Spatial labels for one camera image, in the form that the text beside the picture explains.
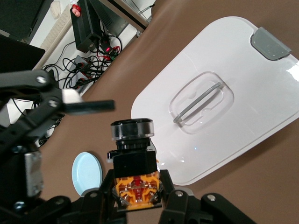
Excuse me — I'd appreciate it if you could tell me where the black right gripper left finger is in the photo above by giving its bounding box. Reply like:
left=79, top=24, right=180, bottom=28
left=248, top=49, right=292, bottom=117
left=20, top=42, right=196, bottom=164
left=35, top=169, right=128, bottom=224

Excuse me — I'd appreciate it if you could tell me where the black cable bundle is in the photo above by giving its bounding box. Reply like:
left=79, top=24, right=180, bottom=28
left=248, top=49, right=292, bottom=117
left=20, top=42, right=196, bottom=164
left=35, top=35, right=123, bottom=150

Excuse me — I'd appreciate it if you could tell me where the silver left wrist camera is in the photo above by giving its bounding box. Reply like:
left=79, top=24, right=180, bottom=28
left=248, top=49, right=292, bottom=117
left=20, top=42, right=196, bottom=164
left=24, top=150, right=45, bottom=199

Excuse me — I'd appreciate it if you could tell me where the red small object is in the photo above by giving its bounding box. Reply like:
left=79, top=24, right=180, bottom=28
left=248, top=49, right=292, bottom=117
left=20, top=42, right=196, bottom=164
left=71, top=4, right=82, bottom=17

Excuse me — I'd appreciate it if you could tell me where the white keyboard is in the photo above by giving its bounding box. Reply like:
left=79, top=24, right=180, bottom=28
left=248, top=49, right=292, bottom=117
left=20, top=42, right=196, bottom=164
left=43, top=4, right=72, bottom=53

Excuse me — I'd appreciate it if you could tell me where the black ribbed equipment box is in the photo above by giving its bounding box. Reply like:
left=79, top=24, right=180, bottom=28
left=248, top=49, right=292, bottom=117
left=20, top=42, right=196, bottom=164
left=92, top=0, right=117, bottom=28

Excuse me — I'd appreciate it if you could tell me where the grey box lid handle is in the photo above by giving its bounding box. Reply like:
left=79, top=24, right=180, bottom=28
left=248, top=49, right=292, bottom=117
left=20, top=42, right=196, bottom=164
left=172, top=81, right=222, bottom=124

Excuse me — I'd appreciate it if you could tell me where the black monitor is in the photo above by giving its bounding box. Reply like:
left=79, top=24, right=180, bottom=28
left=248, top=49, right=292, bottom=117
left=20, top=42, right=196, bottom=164
left=0, top=35, right=46, bottom=73

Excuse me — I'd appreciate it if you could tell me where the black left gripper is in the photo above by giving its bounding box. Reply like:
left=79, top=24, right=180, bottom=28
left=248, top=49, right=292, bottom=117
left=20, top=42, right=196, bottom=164
left=0, top=149, right=47, bottom=224

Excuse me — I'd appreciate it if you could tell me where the black computer case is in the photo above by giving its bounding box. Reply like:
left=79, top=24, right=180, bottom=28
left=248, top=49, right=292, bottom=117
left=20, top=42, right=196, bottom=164
left=71, top=0, right=105, bottom=53

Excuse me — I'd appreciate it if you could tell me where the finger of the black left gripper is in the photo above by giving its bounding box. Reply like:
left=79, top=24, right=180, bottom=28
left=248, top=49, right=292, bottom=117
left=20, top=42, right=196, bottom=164
left=0, top=70, right=115, bottom=150

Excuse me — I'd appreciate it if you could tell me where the white computer mouse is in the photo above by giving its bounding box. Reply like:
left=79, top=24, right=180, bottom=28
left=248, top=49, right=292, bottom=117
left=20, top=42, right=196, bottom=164
left=50, top=0, right=63, bottom=19

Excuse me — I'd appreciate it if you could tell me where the white lidded storage box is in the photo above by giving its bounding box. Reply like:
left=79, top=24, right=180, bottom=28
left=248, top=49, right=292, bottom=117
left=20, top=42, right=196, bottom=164
left=130, top=15, right=299, bottom=187

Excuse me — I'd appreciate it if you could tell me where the light blue round plate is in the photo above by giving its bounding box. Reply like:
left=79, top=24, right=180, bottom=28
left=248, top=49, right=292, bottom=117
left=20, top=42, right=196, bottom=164
left=71, top=151, right=103, bottom=196

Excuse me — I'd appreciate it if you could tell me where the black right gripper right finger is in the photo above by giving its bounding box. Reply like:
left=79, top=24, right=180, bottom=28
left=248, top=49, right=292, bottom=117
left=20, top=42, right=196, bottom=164
left=158, top=169, right=257, bottom=224

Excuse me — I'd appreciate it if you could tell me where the aluminium frame profile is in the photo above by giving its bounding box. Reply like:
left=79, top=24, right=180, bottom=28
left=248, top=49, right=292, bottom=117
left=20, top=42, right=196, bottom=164
left=109, top=0, right=155, bottom=32

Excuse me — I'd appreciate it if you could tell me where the grey box lid clip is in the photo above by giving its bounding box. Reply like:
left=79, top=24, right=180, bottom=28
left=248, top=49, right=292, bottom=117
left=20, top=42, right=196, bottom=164
left=250, top=27, right=292, bottom=61

